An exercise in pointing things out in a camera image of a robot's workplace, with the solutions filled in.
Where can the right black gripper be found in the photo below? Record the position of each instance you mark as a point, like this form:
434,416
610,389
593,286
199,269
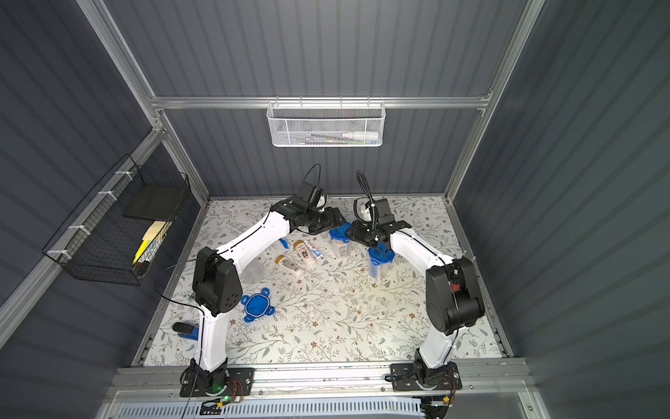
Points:
367,233

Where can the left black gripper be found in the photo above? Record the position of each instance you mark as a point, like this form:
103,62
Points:
324,220

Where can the small toothpaste tube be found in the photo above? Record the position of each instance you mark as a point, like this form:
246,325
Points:
315,251

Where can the blue jar lid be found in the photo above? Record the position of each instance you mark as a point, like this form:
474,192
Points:
257,306

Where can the blue-lid clear jar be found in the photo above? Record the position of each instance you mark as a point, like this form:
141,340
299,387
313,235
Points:
340,243
381,257
252,273

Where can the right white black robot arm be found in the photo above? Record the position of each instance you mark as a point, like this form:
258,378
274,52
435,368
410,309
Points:
453,300

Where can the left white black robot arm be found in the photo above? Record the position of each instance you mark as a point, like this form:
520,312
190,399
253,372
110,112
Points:
218,288

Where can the white tube in basket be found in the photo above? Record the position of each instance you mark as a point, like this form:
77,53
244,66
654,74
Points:
366,137

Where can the yellow sticky notes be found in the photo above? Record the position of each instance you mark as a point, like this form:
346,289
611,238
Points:
153,235

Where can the blue small box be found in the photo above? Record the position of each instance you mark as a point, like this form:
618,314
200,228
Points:
186,331

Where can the white wire mesh basket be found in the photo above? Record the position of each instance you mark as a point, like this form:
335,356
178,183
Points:
321,126

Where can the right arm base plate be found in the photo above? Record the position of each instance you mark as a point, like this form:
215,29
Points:
415,376

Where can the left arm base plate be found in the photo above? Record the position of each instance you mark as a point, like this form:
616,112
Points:
224,382

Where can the black wire wall basket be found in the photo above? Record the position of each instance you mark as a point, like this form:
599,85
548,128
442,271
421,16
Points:
100,243

